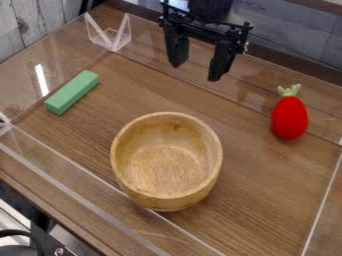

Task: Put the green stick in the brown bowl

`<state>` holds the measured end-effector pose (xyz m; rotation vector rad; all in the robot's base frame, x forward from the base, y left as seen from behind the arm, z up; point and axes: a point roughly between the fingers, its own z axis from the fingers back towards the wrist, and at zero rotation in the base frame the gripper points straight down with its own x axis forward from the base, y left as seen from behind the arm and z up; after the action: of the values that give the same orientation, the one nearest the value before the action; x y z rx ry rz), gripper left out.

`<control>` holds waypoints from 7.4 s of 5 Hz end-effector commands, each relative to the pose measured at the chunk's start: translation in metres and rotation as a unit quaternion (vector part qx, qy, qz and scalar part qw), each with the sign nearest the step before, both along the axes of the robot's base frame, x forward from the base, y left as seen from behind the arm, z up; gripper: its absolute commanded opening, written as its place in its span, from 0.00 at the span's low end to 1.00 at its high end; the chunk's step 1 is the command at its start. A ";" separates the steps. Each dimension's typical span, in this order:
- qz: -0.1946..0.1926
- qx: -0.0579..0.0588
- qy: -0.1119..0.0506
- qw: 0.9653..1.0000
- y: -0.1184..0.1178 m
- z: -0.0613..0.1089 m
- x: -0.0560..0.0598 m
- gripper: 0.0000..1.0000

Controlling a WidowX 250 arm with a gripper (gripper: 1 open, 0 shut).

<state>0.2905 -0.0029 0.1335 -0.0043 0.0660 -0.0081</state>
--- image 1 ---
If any clear acrylic corner bracket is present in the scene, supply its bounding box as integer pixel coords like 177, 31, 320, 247
84, 13, 132, 52

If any red plush strawberry toy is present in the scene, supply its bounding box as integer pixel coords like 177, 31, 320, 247
271, 84, 308, 140

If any green rectangular stick block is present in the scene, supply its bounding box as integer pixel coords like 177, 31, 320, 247
44, 70, 100, 115

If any brown wooden bowl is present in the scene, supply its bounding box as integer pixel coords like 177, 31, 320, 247
109, 112, 223, 212

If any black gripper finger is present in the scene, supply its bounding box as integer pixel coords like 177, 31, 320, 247
208, 40, 236, 82
164, 22, 189, 68

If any black metal bracket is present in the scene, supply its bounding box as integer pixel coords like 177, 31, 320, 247
31, 223, 69, 256

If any black cable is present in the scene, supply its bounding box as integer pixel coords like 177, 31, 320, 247
0, 229, 44, 256

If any clear acrylic tray wall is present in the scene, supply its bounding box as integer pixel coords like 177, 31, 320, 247
0, 15, 342, 256

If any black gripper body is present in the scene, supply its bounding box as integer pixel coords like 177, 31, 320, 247
160, 0, 254, 54

